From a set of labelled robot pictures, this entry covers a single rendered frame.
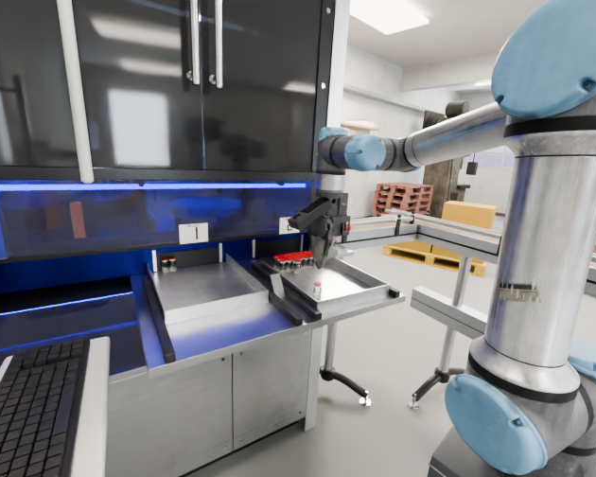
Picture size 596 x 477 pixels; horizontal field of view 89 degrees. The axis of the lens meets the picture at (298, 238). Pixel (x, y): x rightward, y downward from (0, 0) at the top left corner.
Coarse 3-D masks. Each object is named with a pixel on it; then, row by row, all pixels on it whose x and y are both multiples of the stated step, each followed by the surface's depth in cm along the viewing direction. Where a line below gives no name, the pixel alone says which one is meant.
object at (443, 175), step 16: (432, 112) 677; (448, 112) 637; (464, 112) 620; (448, 160) 626; (432, 176) 659; (448, 176) 638; (432, 192) 665; (448, 192) 651; (464, 192) 693; (432, 208) 671
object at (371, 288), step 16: (272, 272) 97; (304, 272) 104; (320, 272) 105; (336, 272) 106; (352, 272) 103; (304, 288) 92; (336, 288) 93; (352, 288) 94; (368, 288) 94; (384, 288) 89; (320, 304) 77; (336, 304) 80; (352, 304) 83
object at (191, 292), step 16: (160, 272) 98; (176, 272) 99; (192, 272) 99; (208, 272) 100; (224, 272) 101; (240, 272) 98; (160, 288) 87; (176, 288) 87; (192, 288) 88; (208, 288) 88; (224, 288) 89; (240, 288) 89; (256, 288) 87; (160, 304) 74; (176, 304) 78; (192, 304) 79; (208, 304) 73; (224, 304) 76; (240, 304) 78; (256, 304) 81; (176, 320) 70
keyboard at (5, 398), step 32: (32, 352) 66; (64, 352) 66; (0, 384) 58; (32, 384) 57; (64, 384) 57; (0, 416) 50; (32, 416) 50; (64, 416) 50; (0, 448) 45; (32, 448) 46; (64, 448) 47
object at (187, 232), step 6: (180, 228) 91; (186, 228) 92; (192, 228) 92; (198, 228) 93; (204, 228) 94; (180, 234) 91; (186, 234) 92; (192, 234) 93; (198, 234) 94; (204, 234) 95; (180, 240) 92; (186, 240) 93; (192, 240) 93; (198, 240) 94; (204, 240) 96
